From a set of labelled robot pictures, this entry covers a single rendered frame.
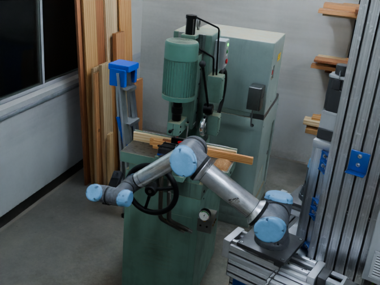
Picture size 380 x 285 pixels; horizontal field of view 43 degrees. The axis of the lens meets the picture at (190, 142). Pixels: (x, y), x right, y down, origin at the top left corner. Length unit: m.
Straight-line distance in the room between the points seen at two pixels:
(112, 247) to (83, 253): 0.20
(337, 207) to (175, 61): 1.06
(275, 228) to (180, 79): 0.98
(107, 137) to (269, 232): 2.32
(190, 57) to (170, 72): 0.13
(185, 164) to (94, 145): 2.26
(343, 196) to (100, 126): 2.40
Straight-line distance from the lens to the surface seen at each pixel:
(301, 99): 4.85
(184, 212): 2.69
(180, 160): 1.89
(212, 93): 2.75
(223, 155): 2.65
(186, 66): 2.50
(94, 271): 3.26
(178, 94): 2.53
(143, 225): 2.82
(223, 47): 2.78
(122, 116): 3.45
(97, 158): 4.07
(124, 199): 2.11
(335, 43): 4.71
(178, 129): 2.63
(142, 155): 2.63
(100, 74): 3.87
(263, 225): 1.91
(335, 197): 2.12
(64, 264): 3.33
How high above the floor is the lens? 1.99
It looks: 23 degrees down
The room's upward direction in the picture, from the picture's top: 5 degrees clockwise
